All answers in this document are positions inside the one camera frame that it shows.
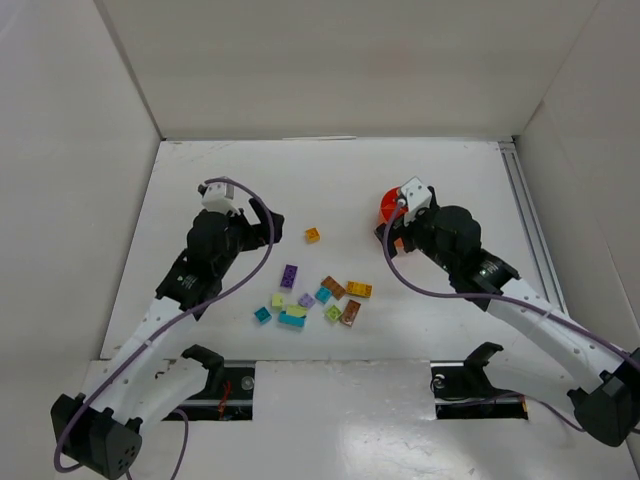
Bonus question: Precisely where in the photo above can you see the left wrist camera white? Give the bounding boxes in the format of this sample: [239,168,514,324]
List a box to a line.
[198,182,236,214]

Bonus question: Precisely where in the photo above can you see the small orange lego brick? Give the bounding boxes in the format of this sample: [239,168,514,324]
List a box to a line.
[305,227,321,244]

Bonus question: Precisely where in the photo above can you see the lime green lego brick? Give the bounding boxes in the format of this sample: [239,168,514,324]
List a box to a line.
[324,305,342,323]

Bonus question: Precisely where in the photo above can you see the yellow orange long lego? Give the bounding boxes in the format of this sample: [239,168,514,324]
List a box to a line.
[346,281,373,298]

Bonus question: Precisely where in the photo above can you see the pale yellow long lego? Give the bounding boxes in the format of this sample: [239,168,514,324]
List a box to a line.
[285,304,308,318]

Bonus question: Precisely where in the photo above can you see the pale yellow small lego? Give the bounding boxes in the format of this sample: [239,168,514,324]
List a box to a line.
[271,293,285,310]

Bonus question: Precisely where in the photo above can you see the teal long lego brick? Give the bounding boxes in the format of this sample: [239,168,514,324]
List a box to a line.
[278,311,306,330]

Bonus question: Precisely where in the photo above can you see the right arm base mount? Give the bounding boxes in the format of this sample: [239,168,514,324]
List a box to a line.
[430,342,529,420]

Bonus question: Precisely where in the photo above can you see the aluminium rail right side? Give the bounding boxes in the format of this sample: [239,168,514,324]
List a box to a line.
[498,141,568,313]

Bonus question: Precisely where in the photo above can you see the light purple lego brick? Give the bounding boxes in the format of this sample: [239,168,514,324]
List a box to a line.
[298,293,316,309]

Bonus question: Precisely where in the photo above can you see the teal small lego left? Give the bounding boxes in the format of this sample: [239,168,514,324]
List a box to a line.
[254,307,272,324]

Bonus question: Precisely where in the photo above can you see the teal small lego middle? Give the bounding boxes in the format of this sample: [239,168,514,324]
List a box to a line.
[315,286,332,304]

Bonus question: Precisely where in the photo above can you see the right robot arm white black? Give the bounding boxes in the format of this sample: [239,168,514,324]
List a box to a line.
[375,201,639,447]

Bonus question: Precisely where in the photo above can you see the purple cable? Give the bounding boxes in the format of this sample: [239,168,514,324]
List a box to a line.
[53,177,275,480]
[381,199,640,434]

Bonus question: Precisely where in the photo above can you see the orange round divided container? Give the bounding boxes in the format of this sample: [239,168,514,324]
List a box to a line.
[376,186,407,249]

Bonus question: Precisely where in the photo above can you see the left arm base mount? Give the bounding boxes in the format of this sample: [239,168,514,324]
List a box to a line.
[177,345,256,422]

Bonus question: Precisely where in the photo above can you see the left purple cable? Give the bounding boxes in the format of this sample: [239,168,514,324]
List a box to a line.
[53,177,275,480]

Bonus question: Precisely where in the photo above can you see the brown lego brick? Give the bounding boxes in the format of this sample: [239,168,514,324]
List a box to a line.
[321,276,346,300]
[340,300,361,327]

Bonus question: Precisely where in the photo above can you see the dark purple lego brick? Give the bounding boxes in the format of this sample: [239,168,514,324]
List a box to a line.
[280,264,298,289]

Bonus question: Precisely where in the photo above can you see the teal small lego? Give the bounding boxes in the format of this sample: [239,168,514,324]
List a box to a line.
[254,307,272,324]
[315,286,332,304]

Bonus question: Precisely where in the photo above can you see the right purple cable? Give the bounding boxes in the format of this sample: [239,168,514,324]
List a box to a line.
[381,199,640,434]

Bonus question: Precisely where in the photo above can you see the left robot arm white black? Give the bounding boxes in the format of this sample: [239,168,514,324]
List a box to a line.
[51,198,284,479]

